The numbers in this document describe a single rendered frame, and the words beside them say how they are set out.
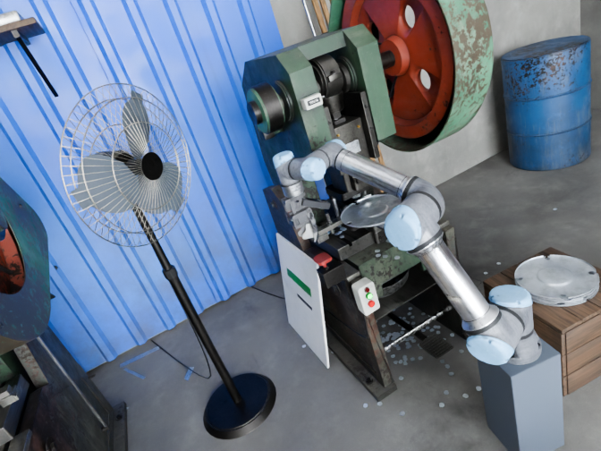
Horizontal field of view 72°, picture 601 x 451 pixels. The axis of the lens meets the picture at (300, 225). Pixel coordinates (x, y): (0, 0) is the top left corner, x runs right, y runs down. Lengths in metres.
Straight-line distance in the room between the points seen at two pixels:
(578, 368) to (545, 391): 0.38
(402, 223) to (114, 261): 2.07
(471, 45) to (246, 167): 1.69
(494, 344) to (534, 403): 0.40
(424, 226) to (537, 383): 0.67
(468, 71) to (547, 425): 1.25
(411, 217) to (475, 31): 0.77
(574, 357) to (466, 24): 1.28
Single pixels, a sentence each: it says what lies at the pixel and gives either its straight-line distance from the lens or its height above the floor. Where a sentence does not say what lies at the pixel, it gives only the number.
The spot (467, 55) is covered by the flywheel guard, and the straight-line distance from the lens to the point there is 1.65.
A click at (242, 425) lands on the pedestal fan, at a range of 2.17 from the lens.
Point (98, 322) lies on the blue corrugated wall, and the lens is 3.03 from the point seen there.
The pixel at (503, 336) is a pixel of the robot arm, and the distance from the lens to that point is 1.31.
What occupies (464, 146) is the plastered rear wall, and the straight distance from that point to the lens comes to 3.96.
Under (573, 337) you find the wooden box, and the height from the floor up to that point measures 0.29.
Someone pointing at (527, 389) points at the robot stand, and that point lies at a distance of 1.58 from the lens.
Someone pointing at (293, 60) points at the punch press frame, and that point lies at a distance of 1.61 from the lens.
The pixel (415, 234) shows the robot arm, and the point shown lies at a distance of 1.16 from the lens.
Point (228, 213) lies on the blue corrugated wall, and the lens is 2.88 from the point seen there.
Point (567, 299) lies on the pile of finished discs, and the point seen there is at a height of 0.37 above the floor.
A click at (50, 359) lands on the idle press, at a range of 2.25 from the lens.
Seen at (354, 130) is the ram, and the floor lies 1.13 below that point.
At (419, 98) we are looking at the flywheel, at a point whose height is 1.14.
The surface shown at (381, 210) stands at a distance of 1.79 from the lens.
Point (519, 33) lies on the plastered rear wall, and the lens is 4.33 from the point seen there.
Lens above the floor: 1.57
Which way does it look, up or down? 25 degrees down
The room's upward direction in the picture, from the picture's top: 19 degrees counter-clockwise
